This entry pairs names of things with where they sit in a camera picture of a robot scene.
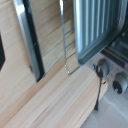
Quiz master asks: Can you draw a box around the grey oven knob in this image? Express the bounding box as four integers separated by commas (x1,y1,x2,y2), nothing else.
95,58,111,79
112,72,128,95

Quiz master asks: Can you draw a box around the thin black cord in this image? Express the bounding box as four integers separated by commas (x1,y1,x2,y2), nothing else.
93,65,107,112

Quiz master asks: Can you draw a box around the black toaster oven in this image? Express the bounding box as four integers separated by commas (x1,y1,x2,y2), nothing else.
89,21,128,98

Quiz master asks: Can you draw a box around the wire oven rack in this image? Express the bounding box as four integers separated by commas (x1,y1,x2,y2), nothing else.
58,0,82,76

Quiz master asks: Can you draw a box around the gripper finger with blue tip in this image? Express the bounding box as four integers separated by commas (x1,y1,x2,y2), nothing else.
0,31,6,72

